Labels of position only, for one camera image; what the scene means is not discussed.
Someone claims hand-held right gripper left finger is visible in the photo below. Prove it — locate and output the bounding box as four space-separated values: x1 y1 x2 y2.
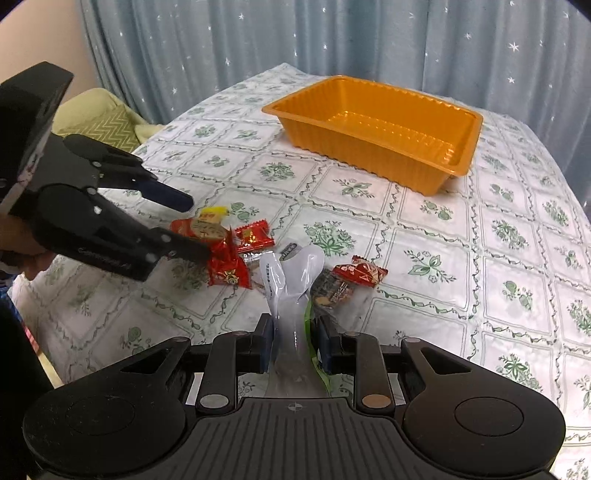
115 314 276 416

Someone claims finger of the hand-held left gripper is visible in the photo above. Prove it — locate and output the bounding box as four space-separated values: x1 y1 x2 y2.
62 134 195 213
32 186 213 283

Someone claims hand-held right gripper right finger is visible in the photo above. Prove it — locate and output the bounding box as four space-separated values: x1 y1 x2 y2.
314 316 467 415

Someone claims red packet with round picture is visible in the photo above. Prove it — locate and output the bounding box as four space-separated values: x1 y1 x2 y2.
170 216 229 241

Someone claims shiny crinkled red packet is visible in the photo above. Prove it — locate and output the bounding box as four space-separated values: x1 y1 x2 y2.
206 226 253 291

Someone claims yellow snack packet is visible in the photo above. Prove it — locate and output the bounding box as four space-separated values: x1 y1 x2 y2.
198 206 232 223

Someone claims dark brown snack packet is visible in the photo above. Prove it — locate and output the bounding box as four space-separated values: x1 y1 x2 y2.
308 269 357 309

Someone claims silver black snack packet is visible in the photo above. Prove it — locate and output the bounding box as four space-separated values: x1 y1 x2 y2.
240 237 303 268

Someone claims white translucent snack packet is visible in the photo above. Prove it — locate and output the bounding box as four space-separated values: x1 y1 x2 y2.
259 244 334 400

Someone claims red candy packet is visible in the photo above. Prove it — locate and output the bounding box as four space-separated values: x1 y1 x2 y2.
232 220 276 254

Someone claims red white snack packet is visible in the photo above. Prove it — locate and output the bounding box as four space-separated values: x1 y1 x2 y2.
331 255 387 289

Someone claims orange plastic tray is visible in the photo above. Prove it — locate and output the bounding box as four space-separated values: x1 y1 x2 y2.
262 75 484 195

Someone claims person's left hand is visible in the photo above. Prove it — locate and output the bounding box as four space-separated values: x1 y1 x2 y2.
0 218 52 280

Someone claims green zigzag cushion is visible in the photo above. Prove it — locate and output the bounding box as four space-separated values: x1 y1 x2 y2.
53 88 162 155

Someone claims floral tablecloth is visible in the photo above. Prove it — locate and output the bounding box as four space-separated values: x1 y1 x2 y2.
9 62 591 480

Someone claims blue star curtain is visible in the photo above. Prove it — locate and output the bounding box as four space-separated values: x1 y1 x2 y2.
78 0 591 208

